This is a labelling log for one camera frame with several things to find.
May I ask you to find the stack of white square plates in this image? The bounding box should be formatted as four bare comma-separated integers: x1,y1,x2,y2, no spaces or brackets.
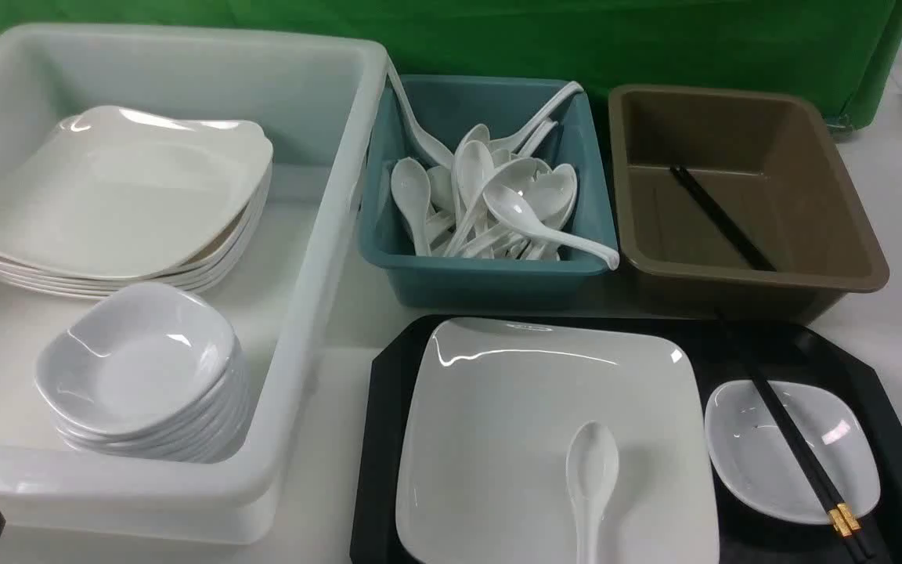
0,106,273,300

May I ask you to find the small white sauce dish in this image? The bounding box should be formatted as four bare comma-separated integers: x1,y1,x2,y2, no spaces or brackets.
705,381,882,526

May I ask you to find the stack of small white bowls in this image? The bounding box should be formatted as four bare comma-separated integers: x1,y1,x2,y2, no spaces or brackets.
34,283,253,463

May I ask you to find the brown plastic bin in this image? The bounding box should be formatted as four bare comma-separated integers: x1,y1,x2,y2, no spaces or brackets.
608,85,890,324

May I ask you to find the green cloth backdrop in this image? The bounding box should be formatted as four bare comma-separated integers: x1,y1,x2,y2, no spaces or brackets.
0,1,902,128

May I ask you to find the large white square plate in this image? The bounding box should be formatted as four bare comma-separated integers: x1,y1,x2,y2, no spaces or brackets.
396,318,720,563

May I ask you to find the black chopstick in brown bin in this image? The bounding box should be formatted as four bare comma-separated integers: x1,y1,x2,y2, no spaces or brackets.
669,165,777,272

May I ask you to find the white spoon over bin edge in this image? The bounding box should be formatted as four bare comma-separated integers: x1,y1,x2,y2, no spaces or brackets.
482,183,622,270

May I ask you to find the black chopstick gold band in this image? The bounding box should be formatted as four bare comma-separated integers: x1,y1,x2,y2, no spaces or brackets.
733,337,890,561
721,321,871,564

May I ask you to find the white spoon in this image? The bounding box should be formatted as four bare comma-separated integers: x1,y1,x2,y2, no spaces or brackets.
386,58,454,170
565,421,620,563
488,81,584,153
390,157,431,256
482,183,622,270

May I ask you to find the large white plastic tub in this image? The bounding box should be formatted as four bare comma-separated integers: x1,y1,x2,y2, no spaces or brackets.
0,23,389,544

